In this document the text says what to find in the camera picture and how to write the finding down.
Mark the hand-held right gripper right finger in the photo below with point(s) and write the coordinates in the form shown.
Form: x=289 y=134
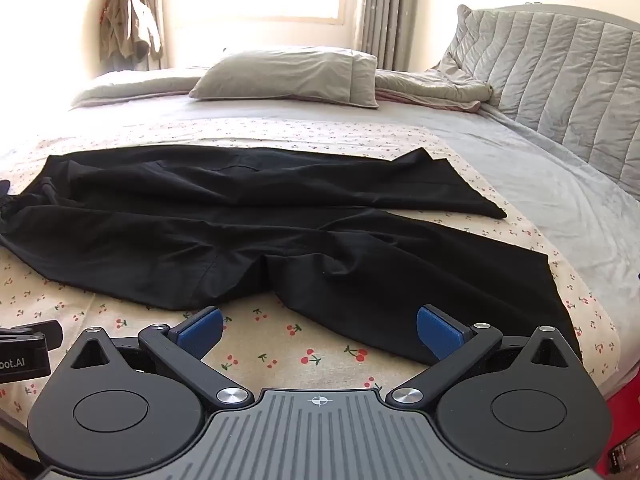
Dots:
x=440 y=332

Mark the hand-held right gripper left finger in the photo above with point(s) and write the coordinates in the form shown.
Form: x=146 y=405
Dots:
x=200 y=332

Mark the black pants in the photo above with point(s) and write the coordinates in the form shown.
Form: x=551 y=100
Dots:
x=240 y=210

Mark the cherry print bed sheet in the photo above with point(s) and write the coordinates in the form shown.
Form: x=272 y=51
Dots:
x=150 y=132

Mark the grey folded quilt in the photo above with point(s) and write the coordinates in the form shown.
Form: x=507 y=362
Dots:
x=125 y=87

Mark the grey pillow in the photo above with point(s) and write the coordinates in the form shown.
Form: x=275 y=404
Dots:
x=290 y=75

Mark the grey quilted headboard cover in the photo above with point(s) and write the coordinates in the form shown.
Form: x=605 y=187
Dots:
x=550 y=70

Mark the hanging clothes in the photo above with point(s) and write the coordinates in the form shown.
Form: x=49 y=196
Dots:
x=125 y=25

